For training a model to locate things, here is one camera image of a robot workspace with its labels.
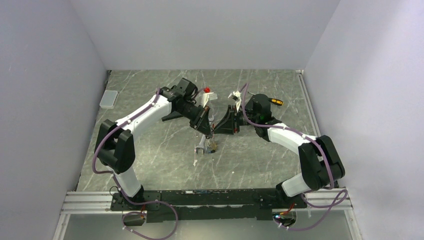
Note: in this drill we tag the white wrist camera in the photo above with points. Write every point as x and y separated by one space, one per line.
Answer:
237 97
207 95

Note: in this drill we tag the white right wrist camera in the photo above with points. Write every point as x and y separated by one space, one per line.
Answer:
237 97

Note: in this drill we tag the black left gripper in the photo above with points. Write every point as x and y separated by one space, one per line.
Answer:
201 122

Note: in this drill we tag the black flat box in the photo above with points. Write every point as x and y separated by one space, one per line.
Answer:
173 115

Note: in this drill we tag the bunch of keys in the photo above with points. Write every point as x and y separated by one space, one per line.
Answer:
210 146

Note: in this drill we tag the aluminium frame rail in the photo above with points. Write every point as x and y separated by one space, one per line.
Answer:
99 202

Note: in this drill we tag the yellow black screwdriver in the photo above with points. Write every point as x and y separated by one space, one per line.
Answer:
276 101

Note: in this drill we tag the silver open-end wrench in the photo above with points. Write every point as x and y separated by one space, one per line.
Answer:
200 149

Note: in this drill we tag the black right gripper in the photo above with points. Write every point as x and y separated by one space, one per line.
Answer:
228 125

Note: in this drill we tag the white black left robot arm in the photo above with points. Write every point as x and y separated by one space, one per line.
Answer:
115 144

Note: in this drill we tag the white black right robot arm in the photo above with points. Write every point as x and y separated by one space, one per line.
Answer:
319 160

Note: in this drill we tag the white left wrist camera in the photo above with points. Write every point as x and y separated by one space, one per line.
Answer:
207 95

